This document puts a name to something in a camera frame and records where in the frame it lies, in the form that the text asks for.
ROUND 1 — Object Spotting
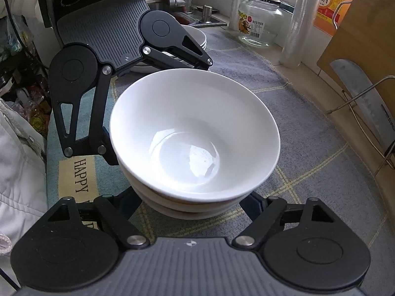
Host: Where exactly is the metal wire rack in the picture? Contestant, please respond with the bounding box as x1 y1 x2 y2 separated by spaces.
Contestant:
327 0 395 170

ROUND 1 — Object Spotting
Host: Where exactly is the kitchen knife with black handle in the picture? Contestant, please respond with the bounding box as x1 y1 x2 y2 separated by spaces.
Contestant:
330 58 395 161

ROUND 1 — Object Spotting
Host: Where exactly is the grey checked mat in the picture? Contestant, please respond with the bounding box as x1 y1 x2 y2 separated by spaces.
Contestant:
102 32 389 296

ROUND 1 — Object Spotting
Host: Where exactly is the wooden cutting board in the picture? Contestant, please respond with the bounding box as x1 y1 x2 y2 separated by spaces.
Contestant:
316 0 395 173

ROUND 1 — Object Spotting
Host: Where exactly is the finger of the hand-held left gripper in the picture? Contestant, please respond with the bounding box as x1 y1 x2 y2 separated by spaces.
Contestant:
51 66 119 165
140 34 214 72

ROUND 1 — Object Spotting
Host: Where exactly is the steel sink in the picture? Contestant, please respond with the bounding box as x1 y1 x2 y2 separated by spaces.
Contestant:
146 0 229 27

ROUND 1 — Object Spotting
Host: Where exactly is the deep round white bowl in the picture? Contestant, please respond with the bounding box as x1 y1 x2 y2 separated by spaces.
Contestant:
131 185 249 213

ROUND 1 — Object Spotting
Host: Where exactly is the white garment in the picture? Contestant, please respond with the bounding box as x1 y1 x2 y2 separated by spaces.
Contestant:
0 97 50 250

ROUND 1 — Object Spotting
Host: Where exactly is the orange cooking wine bottle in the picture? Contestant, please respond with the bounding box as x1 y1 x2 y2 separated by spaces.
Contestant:
313 0 358 36

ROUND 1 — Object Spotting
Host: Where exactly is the flared white bowl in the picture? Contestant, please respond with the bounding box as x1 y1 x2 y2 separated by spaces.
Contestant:
109 69 281 202

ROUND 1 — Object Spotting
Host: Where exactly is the glass jar with green lid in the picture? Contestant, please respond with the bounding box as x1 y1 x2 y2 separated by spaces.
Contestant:
237 0 284 47

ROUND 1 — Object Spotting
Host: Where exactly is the stack of clear plastic cups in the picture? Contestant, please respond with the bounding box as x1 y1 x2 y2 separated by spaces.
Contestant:
282 0 318 68

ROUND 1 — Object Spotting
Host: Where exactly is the cluttered storage shelf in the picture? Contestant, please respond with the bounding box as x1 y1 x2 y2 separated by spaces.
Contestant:
0 6 54 139

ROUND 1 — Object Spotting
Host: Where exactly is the teal and beige printed mat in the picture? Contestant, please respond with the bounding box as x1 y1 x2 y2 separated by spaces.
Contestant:
46 77 149 247

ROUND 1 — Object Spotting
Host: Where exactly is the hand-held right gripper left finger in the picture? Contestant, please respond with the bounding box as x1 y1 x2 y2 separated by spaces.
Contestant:
46 188 152 249

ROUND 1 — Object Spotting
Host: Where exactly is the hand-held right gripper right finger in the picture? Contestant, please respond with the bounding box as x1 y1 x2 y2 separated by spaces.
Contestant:
233 191 337 249

